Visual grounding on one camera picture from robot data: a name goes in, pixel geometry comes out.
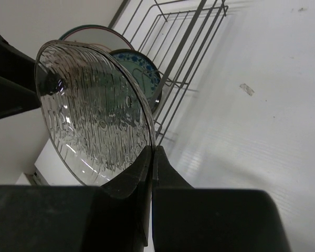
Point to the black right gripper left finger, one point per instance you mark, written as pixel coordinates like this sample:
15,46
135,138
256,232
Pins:
112,217

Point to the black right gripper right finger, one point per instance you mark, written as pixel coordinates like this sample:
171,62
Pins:
185,218

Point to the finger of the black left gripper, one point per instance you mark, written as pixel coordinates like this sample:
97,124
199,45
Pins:
17,86

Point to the small beige speckled dish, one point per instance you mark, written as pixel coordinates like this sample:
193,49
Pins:
97,117

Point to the green red rimmed plate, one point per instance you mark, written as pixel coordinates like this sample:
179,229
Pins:
96,34

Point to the small blue patterned plate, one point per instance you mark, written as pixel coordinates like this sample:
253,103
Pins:
142,69

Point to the orange sunburst plate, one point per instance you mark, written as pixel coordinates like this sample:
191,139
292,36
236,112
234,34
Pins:
102,47

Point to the metal wire dish rack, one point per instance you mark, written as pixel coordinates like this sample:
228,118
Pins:
175,36

